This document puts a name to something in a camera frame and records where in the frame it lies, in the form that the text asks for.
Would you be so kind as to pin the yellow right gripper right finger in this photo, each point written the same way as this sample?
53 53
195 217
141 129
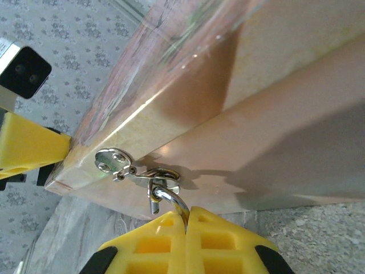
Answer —
225 248

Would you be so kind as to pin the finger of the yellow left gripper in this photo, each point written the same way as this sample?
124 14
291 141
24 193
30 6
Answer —
25 142

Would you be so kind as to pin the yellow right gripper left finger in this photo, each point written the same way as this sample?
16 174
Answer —
148 248

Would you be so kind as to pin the pink decorated wooden box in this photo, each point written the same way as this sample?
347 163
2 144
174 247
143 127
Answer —
256 128

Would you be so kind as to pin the silver metal hasp latch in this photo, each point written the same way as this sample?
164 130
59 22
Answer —
112 160

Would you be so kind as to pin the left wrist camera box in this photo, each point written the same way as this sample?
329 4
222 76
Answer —
25 71

